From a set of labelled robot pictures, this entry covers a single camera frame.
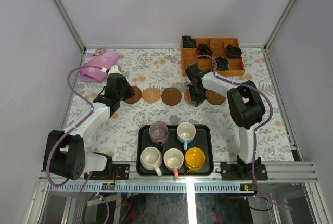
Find dark brown wooden coaster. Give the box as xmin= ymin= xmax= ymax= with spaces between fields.
xmin=161 ymin=88 xmax=182 ymax=106
xmin=206 ymin=90 xmax=226 ymax=105
xmin=125 ymin=86 xmax=142 ymax=104

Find rolled dark sock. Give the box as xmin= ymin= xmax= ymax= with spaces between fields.
xmin=197 ymin=43 xmax=213 ymax=59
xmin=225 ymin=44 xmax=242 ymax=59
xmin=213 ymin=56 xmax=229 ymax=71
xmin=182 ymin=35 xmax=196 ymax=48

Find blue mug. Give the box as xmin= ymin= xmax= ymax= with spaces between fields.
xmin=176 ymin=122 xmax=196 ymax=150

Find pink mug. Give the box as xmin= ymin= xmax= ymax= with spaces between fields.
xmin=163 ymin=148 xmax=184 ymax=179

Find pink folded cloth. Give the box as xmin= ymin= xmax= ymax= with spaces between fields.
xmin=79 ymin=48 xmax=120 ymax=83

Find purple mug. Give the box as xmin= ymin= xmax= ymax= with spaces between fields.
xmin=148 ymin=121 xmax=169 ymax=150

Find yellow mug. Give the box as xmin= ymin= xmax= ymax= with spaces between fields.
xmin=185 ymin=147 xmax=206 ymax=173

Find woven rattan coaster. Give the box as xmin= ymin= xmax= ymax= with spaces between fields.
xmin=142 ymin=87 xmax=161 ymax=103
xmin=184 ymin=89 xmax=192 ymax=104

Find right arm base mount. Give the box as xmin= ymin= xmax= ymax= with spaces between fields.
xmin=220 ymin=156 xmax=268 ymax=181

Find orange compartment organizer box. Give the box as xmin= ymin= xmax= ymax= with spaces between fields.
xmin=181 ymin=38 xmax=245 ymax=77

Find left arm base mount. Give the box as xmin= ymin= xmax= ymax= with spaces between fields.
xmin=90 ymin=164 xmax=130 ymax=181

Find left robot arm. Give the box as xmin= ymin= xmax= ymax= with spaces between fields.
xmin=43 ymin=73 xmax=135 ymax=180

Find cream white mug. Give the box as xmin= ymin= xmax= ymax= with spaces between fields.
xmin=140 ymin=147 xmax=162 ymax=177

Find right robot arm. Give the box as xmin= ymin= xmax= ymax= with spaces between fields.
xmin=185 ymin=64 xmax=266 ymax=180

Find black serving tray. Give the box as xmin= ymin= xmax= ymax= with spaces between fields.
xmin=136 ymin=124 xmax=215 ymax=177

